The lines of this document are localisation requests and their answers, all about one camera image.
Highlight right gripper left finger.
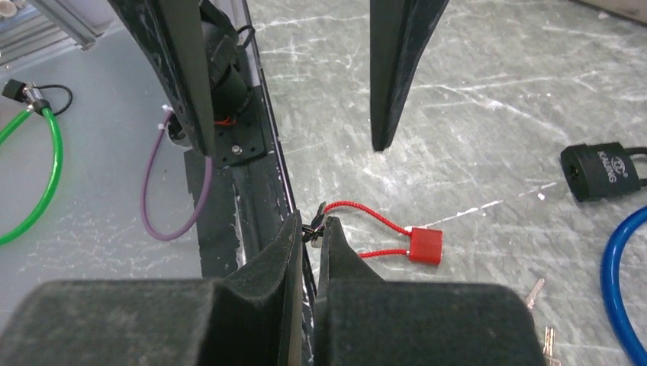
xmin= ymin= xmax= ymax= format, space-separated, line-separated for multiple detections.
xmin=1 ymin=213 xmax=303 ymax=365

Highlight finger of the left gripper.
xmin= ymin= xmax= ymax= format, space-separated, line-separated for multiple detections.
xmin=369 ymin=0 xmax=449 ymax=152
xmin=109 ymin=0 xmax=216 ymax=156

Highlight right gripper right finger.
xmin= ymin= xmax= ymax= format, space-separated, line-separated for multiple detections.
xmin=314 ymin=217 xmax=545 ymax=365

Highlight red cable lock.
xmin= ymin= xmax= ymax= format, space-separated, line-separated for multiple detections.
xmin=323 ymin=201 xmax=444 ymax=267

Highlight silver key bunch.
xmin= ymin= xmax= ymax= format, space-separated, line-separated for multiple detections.
xmin=302 ymin=201 xmax=327 ymax=249

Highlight small silver key pair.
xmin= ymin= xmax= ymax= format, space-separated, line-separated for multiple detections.
xmin=523 ymin=278 xmax=559 ymax=366

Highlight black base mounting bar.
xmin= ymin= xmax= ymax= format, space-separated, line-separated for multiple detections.
xmin=178 ymin=1 xmax=295 ymax=278

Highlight black padlock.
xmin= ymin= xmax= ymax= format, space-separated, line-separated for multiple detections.
xmin=559 ymin=142 xmax=646 ymax=202

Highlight aluminium frame rail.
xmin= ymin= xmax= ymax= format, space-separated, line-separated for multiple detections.
xmin=1 ymin=1 xmax=116 ymax=68

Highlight green cable lock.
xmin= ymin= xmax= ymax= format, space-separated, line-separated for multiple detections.
xmin=1 ymin=79 xmax=73 ymax=245

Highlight blue cable lock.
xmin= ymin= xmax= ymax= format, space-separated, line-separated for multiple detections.
xmin=600 ymin=204 xmax=647 ymax=366

